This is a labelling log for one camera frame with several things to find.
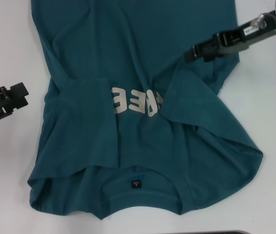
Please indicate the teal blue printed t-shirt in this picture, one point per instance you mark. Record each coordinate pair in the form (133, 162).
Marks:
(128, 48)

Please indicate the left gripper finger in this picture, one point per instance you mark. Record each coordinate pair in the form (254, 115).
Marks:
(18, 103)
(18, 90)

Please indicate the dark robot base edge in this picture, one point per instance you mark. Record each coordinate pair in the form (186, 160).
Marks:
(201, 232)

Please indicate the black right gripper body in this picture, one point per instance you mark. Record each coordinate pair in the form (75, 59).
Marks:
(235, 36)

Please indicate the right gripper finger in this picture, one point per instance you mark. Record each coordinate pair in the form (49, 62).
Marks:
(208, 59)
(191, 54)

